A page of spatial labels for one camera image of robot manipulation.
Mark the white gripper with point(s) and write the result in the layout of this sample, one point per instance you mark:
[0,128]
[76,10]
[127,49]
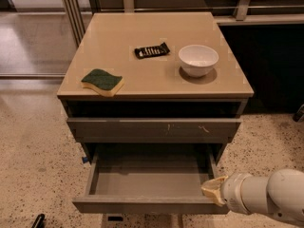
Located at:
[234,190]

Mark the grey drawer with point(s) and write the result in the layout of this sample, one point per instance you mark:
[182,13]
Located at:
[153,130]
[144,178]

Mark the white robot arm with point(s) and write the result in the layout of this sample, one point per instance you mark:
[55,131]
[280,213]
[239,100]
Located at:
[279,196]

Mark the grey drawer cabinet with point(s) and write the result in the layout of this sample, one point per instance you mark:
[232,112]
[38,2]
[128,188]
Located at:
[125,83]

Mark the grey top drawer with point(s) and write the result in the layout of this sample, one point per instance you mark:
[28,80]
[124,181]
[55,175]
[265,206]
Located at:
[153,130]

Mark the dark object floor right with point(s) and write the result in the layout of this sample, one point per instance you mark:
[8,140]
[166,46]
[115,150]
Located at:
[299,114]

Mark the white ceramic bowl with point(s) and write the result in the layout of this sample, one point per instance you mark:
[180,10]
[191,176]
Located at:
[197,60]

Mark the black snack bar wrapper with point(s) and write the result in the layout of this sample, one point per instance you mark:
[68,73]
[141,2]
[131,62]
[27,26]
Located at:
[152,51]

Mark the green yellow sponge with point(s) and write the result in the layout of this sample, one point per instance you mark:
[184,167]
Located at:
[102,82]

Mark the black object floor left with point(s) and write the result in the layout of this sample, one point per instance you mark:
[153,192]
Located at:
[39,221]

